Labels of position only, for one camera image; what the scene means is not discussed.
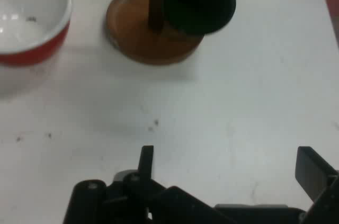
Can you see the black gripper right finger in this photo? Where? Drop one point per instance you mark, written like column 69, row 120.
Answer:
column 315, row 176

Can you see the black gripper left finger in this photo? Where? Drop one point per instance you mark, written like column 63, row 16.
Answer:
column 124, row 202

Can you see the wooden mug tree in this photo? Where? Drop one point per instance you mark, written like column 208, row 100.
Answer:
column 132, row 36

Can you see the dark green mug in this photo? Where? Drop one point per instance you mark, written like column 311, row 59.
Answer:
column 198, row 1

